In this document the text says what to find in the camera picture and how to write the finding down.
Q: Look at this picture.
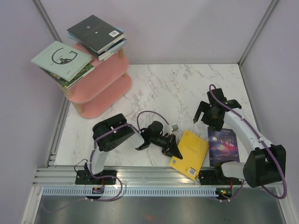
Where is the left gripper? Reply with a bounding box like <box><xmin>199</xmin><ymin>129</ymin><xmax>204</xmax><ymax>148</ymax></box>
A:
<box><xmin>150</xmin><ymin>133</ymin><xmax>183</xmax><ymax>160</ymax></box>

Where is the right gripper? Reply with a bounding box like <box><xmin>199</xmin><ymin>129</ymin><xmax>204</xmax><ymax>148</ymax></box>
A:
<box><xmin>193</xmin><ymin>100</ymin><xmax>224</xmax><ymax>132</ymax></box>

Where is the yellow book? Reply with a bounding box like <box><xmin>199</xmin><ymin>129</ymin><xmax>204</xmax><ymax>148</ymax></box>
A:
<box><xmin>169</xmin><ymin>130</ymin><xmax>208</xmax><ymax>181</ymax></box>

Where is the purple Robinson Crusoe book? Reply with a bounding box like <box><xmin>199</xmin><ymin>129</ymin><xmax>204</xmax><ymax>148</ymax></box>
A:
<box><xmin>207</xmin><ymin>127</ymin><xmax>240</xmax><ymax>167</ymax></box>

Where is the teal 20000 Leagues book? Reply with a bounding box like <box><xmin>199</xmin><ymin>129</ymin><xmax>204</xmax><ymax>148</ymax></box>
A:
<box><xmin>98</xmin><ymin>38</ymin><xmax>128</xmax><ymax>61</ymax></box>

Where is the green secret garden book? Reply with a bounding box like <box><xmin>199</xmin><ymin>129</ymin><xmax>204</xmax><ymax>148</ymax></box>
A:
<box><xmin>41</xmin><ymin>63</ymin><xmax>94</xmax><ymax>90</ymax></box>

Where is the pale grey G book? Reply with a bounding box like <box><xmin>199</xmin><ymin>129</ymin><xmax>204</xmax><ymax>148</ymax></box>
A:
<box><xmin>31</xmin><ymin>41</ymin><xmax>93</xmax><ymax>82</ymax></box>

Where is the black hardcover book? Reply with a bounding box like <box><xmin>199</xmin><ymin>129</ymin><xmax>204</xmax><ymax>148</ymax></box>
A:
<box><xmin>67</xmin><ymin>15</ymin><xmax>125</xmax><ymax>53</ymax></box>

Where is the light blue book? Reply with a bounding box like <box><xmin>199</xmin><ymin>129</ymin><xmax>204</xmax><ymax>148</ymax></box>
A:
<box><xmin>68</xmin><ymin>28</ymin><xmax>125</xmax><ymax>54</ymax></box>

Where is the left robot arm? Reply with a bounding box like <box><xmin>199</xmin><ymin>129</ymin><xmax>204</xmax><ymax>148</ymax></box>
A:
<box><xmin>85</xmin><ymin>113</ymin><xmax>183</xmax><ymax>184</ymax></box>

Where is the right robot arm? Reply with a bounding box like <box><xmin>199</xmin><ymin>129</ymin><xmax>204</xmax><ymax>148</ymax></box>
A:
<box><xmin>193</xmin><ymin>84</ymin><xmax>286</xmax><ymax>188</ymax></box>

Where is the pink three-tier shelf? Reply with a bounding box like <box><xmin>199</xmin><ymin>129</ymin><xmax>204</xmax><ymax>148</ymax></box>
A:
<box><xmin>61</xmin><ymin>48</ymin><xmax>132</xmax><ymax>119</ymax></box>

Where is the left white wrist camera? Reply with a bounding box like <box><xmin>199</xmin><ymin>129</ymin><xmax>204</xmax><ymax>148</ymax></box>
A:
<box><xmin>168</xmin><ymin>125</ymin><xmax>178</xmax><ymax>134</ymax></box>

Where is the aluminium front rail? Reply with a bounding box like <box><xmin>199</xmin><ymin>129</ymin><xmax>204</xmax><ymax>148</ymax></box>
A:
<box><xmin>32</xmin><ymin>160</ymin><xmax>287</xmax><ymax>188</ymax></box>

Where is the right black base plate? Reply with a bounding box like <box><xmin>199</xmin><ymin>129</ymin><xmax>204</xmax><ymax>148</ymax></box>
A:
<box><xmin>198</xmin><ymin>170</ymin><xmax>242</xmax><ymax>186</ymax></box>

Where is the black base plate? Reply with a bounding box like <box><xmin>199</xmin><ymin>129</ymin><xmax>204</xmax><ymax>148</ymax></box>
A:
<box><xmin>198</xmin><ymin>170</ymin><xmax>242</xmax><ymax>186</ymax></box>
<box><xmin>74</xmin><ymin>169</ymin><xmax>117</xmax><ymax>186</ymax></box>

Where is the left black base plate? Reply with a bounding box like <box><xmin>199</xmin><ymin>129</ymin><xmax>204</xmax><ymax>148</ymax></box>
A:
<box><xmin>74</xmin><ymin>169</ymin><xmax>117</xmax><ymax>186</ymax></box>

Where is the white slotted cable duct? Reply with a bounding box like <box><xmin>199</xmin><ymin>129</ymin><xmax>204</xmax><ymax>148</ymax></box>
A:
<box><xmin>43</xmin><ymin>187</ymin><xmax>218</xmax><ymax>197</ymax></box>

